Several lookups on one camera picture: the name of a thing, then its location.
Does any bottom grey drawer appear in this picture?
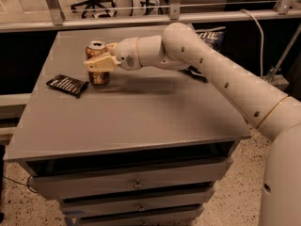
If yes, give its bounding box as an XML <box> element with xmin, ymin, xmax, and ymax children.
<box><xmin>78</xmin><ymin>204</ymin><xmax>203</xmax><ymax>226</ymax></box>

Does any black floor cable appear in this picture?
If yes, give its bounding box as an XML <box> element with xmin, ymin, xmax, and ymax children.
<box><xmin>2</xmin><ymin>174</ymin><xmax>39</xmax><ymax>194</ymax></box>

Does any white cable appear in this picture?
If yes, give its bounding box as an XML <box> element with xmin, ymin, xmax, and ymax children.
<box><xmin>240</xmin><ymin>8</ymin><xmax>265</xmax><ymax>78</ymax></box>

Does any top grey drawer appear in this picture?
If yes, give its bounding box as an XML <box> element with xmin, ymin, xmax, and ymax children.
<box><xmin>30</xmin><ymin>156</ymin><xmax>233</xmax><ymax>200</ymax></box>

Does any black office chair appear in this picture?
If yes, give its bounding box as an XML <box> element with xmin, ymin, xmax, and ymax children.
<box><xmin>71</xmin><ymin>0</ymin><xmax>116</xmax><ymax>19</ymax></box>

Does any middle grey drawer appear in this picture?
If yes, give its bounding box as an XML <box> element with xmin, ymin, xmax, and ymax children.
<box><xmin>59</xmin><ymin>185</ymin><xmax>214</xmax><ymax>218</ymax></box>

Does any grey drawer cabinet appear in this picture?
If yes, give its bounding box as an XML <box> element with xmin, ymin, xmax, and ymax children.
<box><xmin>4</xmin><ymin>24</ymin><xmax>253</xmax><ymax>226</ymax></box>

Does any orange soda can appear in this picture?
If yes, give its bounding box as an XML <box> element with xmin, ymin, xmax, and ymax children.
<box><xmin>86</xmin><ymin>40</ymin><xmax>110</xmax><ymax>86</ymax></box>

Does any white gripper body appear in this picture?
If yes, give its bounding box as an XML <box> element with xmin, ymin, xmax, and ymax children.
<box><xmin>114</xmin><ymin>35</ymin><xmax>188</xmax><ymax>71</ymax></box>

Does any black rxbar chocolate wrapper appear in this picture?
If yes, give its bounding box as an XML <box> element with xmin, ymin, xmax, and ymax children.
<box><xmin>46</xmin><ymin>74</ymin><xmax>89</xmax><ymax>98</ymax></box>

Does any grey drawer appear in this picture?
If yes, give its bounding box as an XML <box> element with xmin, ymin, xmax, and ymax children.
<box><xmin>78</xmin><ymin>204</ymin><xmax>203</xmax><ymax>226</ymax></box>
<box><xmin>59</xmin><ymin>185</ymin><xmax>214</xmax><ymax>218</ymax></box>
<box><xmin>30</xmin><ymin>156</ymin><xmax>233</xmax><ymax>200</ymax></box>

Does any blue kettle chips bag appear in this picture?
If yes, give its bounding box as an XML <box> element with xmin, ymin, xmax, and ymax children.
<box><xmin>182</xmin><ymin>26</ymin><xmax>226</xmax><ymax>83</ymax></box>

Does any metal railing frame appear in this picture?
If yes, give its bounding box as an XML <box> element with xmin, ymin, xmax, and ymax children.
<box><xmin>0</xmin><ymin>0</ymin><xmax>301</xmax><ymax>32</ymax></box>

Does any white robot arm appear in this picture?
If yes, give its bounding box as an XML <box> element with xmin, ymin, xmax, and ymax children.
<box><xmin>84</xmin><ymin>23</ymin><xmax>301</xmax><ymax>226</ymax></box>

